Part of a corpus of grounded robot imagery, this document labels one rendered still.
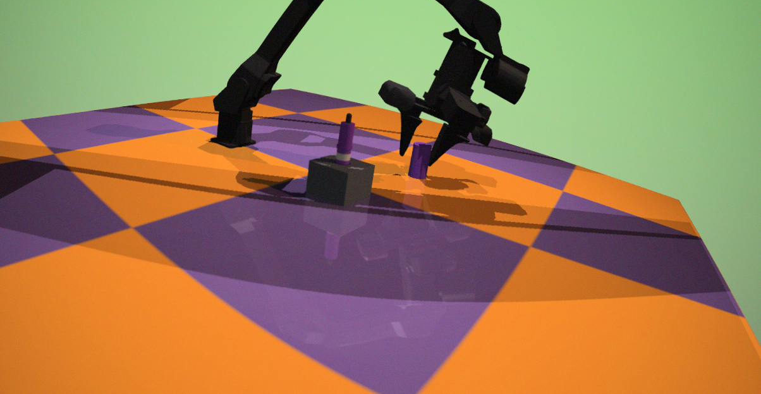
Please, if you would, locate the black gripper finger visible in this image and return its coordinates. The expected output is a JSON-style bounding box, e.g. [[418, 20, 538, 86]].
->
[[429, 123, 470, 166], [398, 109, 423, 156]]

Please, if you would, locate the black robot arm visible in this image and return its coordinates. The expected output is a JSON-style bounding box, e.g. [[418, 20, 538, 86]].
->
[[210, 0, 530, 149]]

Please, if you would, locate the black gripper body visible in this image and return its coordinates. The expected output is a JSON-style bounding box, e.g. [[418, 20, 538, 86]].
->
[[378, 66, 492, 147]]

